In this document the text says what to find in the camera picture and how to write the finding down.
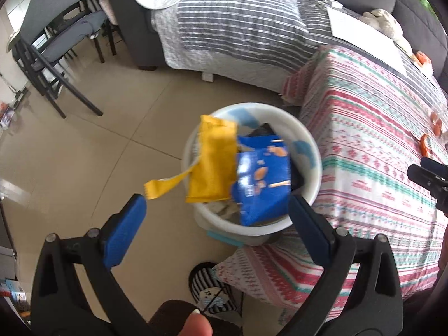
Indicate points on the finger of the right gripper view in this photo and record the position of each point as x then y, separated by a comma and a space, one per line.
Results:
432, 176

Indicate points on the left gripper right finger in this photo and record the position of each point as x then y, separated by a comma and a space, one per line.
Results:
358, 292

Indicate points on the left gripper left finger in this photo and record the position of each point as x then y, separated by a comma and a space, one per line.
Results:
58, 303

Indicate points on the blue snack bag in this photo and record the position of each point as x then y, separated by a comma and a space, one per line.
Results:
262, 186

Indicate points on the yellow wrapper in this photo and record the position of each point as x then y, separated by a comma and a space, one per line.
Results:
211, 177

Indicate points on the person's left hand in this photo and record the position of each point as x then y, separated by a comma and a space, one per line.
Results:
177, 317

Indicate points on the orange peel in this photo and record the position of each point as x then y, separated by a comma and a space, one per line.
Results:
424, 150

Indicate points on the glass teapot with oranges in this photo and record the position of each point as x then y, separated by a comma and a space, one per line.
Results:
436, 124

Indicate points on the patterned christmas tablecloth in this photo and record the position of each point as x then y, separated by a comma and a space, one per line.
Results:
369, 124

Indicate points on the orange white snack packet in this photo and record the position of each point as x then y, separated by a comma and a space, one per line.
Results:
421, 59

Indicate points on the black plastic tray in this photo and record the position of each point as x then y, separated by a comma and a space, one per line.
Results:
275, 146

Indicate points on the striped slipper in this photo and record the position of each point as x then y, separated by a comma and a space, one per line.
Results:
210, 294

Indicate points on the white printed paper sheet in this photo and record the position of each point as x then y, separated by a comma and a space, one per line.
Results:
366, 38

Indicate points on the white plush toy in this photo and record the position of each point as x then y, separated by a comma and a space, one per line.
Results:
382, 21

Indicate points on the dark grey sofa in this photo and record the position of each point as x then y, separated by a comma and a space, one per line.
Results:
427, 29

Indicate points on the grey striped quilt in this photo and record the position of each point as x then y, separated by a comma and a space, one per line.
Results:
258, 42

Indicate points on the grey folding chair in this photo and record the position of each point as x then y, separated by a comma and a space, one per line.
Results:
50, 30

